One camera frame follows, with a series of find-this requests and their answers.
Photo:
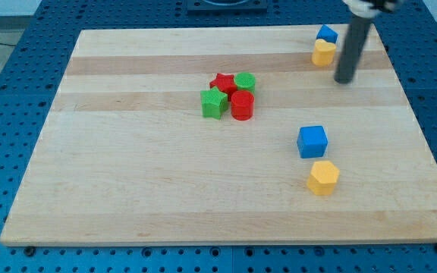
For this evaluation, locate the blue perforated table frame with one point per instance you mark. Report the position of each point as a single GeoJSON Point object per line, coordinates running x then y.
{"type": "Point", "coordinates": [31, 75]}

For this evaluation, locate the yellow heart block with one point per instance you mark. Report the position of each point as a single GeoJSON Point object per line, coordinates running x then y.
{"type": "Point", "coordinates": [323, 52]}

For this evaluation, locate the red cylinder block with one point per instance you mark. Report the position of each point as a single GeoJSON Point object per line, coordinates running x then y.
{"type": "Point", "coordinates": [242, 105]}

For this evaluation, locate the green star block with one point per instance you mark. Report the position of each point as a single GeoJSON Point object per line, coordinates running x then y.
{"type": "Point", "coordinates": [213, 102]}

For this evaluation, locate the wooden board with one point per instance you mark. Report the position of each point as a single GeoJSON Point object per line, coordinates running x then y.
{"type": "Point", "coordinates": [125, 157]}

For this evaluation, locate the blue cube block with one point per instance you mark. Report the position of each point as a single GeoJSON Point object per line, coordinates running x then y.
{"type": "Point", "coordinates": [312, 142]}

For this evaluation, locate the red star block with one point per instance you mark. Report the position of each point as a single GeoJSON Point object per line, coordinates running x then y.
{"type": "Point", "coordinates": [225, 83]}

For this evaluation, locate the yellow hexagon block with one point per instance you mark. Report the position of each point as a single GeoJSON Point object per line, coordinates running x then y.
{"type": "Point", "coordinates": [323, 178]}

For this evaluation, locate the blue triangle block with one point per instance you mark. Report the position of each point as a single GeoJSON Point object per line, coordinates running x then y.
{"type": "Point", "coordinates": [327, 33]}

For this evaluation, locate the green cylinder block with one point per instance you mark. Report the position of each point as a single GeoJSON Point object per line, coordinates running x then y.
{"type": "Point", "coordinates": [245, 81]}

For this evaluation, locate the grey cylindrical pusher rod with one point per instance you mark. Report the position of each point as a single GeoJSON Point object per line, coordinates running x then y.
{"type": "Point", "coordinates": [354, 41]}

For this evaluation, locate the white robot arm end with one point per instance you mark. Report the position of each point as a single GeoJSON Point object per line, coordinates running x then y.
{"type": "Point", "coordinates": [371, 8]}

